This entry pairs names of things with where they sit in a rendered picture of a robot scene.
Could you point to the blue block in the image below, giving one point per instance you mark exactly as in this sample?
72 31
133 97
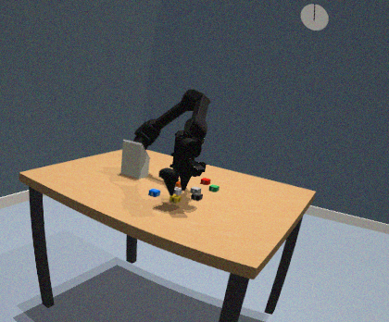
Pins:
154 192

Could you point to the green block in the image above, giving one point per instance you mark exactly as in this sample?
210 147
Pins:
214 188

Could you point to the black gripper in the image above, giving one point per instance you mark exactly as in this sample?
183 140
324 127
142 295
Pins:
171 176

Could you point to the red block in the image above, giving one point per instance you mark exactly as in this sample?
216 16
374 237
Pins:
205 181

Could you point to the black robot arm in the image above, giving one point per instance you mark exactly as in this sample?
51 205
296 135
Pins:
195 127

